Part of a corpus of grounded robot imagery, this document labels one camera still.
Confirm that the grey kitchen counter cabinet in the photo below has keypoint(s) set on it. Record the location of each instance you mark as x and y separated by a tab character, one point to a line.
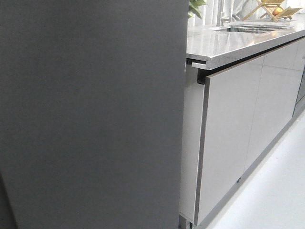
241	91

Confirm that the wooden dish rack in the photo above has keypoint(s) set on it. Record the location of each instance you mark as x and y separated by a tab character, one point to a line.
272	10

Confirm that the dark grey fridge door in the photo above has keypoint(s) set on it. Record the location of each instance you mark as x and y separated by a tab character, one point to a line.
91	112

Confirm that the chrome sink faucet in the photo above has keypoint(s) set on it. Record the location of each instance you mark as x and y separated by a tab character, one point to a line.
221	18

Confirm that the orange red fruit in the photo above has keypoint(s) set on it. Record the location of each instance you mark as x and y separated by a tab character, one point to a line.
277	11

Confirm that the green plant leaves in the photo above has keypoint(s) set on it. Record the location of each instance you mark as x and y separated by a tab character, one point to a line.
194	8

